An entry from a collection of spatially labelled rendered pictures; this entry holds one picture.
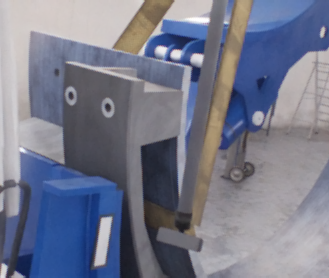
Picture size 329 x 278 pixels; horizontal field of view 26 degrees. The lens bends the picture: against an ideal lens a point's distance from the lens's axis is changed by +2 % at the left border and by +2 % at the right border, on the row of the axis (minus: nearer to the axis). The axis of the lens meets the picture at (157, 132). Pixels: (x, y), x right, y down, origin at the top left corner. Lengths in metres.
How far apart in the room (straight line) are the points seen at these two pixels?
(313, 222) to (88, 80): 2.00
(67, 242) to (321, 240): 1.99
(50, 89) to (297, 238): 1.69
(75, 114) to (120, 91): 0.19
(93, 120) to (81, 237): 0.30
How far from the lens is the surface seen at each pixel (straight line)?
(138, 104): 1.64
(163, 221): 1.92
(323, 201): 3.58
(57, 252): 1.61
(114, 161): 1.70
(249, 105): 5.14
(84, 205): 1.61
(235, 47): 2.02
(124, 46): 2.29
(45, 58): 2.18
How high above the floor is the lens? 2.52
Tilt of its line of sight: 10 degrees down
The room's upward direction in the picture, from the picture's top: 9 degrees clockwise
